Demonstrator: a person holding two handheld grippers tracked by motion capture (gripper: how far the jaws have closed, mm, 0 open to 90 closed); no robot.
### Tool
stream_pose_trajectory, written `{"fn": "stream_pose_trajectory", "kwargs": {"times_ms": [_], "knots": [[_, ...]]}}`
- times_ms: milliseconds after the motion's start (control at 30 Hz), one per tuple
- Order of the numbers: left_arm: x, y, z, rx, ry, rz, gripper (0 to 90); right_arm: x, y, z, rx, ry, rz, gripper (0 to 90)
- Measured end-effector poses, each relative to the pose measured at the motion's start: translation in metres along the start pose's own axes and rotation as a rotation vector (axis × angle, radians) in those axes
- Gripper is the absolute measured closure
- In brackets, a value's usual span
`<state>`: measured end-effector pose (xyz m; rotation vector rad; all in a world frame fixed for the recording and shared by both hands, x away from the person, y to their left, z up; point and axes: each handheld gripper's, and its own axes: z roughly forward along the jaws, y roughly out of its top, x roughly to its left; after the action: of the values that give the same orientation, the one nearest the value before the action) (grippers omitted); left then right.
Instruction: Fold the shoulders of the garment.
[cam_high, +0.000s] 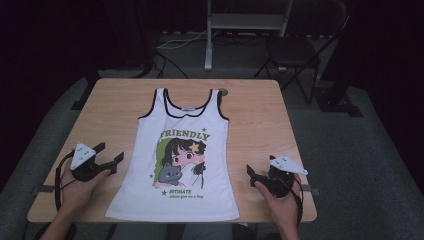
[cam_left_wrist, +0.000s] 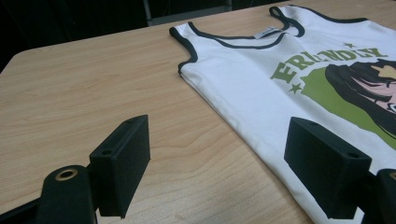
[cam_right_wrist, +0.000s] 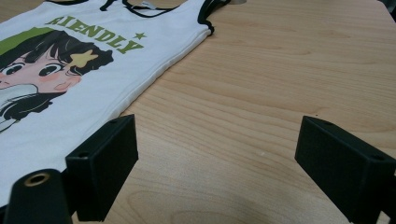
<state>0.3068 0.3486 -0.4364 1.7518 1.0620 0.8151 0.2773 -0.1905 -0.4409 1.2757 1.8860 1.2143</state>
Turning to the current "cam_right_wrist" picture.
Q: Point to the white cartoon print tank top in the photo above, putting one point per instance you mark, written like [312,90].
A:
[93,105]

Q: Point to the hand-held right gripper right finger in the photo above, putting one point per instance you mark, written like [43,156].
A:
[342,168]

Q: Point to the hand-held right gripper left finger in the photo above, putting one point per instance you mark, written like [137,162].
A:
[99,168]

